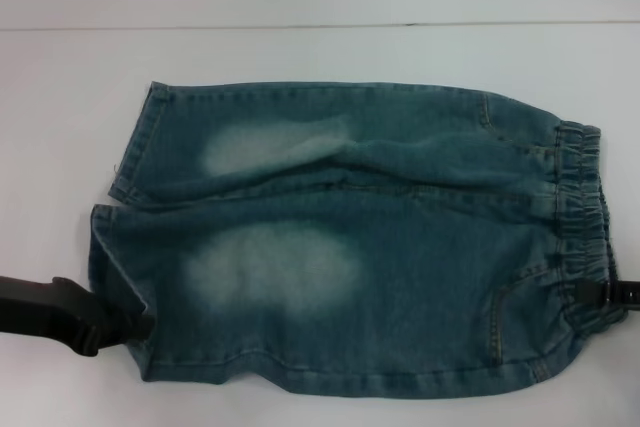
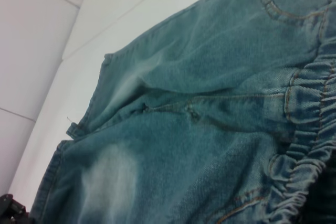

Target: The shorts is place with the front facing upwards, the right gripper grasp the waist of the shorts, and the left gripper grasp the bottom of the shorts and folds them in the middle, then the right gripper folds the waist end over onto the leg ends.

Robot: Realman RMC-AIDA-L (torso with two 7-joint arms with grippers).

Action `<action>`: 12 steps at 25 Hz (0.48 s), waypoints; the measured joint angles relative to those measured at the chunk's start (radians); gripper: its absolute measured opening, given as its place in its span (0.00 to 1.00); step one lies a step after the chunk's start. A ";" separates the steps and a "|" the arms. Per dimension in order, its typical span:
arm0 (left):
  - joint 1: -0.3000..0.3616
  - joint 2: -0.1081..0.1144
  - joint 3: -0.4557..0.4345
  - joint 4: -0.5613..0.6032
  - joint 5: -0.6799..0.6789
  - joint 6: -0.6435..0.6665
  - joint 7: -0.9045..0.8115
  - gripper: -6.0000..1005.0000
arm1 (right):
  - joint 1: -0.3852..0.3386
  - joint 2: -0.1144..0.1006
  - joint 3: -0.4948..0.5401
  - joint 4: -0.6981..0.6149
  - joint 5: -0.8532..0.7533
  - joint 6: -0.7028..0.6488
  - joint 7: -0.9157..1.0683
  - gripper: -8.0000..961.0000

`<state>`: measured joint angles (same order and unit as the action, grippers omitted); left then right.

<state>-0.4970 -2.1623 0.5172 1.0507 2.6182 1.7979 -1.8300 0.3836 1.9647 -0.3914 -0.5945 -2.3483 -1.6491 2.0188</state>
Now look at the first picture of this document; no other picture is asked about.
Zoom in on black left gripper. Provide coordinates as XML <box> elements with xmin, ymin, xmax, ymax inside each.
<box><xmin>0</xmin><ymin>275</ymin><xmax>154</xmax><ymax>356</ymax></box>

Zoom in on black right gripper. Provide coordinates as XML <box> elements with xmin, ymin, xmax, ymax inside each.
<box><xmin>595</xmin><ymin>280</ymin><xmax>640</xmax><ymax>309</ymax></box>

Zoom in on blue denim shorts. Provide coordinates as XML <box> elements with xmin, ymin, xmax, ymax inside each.
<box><xmin>87</xmin><ymin>79</ymin><xmax>630</xmax><ymax>396</ymax></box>

